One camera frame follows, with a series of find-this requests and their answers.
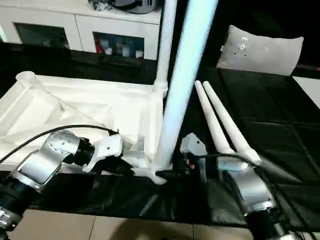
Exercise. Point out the white plastic table leg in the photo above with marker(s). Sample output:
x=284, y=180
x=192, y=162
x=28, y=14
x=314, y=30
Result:
x=230, y=125
x=187, y=60
x=212, y=120
x=166, y=40

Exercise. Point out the grey bag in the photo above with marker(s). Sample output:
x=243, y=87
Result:
x=137, y=5

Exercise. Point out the tangled small items pile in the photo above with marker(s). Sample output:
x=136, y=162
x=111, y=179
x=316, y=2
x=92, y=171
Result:
x=101, y=5

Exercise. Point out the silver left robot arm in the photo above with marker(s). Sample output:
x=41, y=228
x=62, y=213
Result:
x=50, y=160

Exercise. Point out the white cabinet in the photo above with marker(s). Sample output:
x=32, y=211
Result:
x=75, y=30

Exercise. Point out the black work mat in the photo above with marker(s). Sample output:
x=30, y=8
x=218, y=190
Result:
x=150, y=200

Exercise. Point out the white plastic table top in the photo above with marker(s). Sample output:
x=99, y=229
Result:
x=75, y=105

